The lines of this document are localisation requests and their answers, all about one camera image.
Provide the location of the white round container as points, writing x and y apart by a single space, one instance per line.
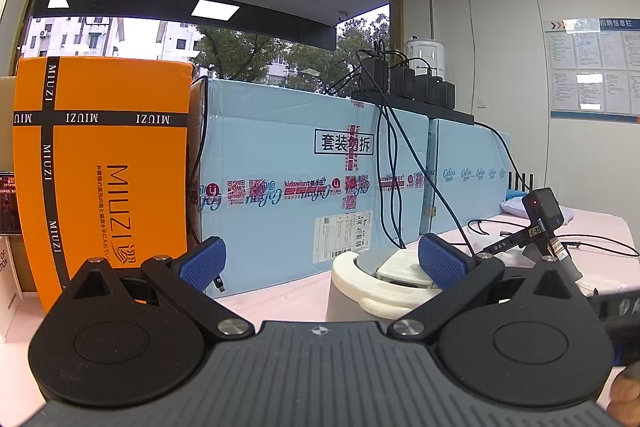
350 297

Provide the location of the large light blue cardboard box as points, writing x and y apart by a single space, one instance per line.
300 167

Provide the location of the square ceiling light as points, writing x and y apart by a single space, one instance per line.
216 9

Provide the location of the dark red packet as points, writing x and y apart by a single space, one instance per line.
7 202

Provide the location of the white cloth bundle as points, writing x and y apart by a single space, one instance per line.
512 208

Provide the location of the black power strip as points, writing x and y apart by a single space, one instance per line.
415 106

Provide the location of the black charger adapter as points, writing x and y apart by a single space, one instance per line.
426 88
401 82
374 74
446 94

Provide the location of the white printed box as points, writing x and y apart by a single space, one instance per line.
7 287

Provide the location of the small light blue cardboard box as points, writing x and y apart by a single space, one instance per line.
465 177

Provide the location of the orange cardboard box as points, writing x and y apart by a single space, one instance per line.
110 167

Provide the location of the white water dispenser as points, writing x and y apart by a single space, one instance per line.
431 57

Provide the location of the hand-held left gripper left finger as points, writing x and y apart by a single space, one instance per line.
202 264

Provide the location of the white square block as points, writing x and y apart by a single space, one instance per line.
402 271

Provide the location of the wall notice board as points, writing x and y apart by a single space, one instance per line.
595 67

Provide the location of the black router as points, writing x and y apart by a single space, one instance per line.
520 184

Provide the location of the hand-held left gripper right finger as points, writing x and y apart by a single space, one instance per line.
442 259

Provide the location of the brown cardboard box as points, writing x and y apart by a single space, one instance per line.
6 122

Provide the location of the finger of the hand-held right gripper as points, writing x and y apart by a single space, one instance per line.
502 246

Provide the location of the person's right hand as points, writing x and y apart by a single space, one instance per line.
627 394

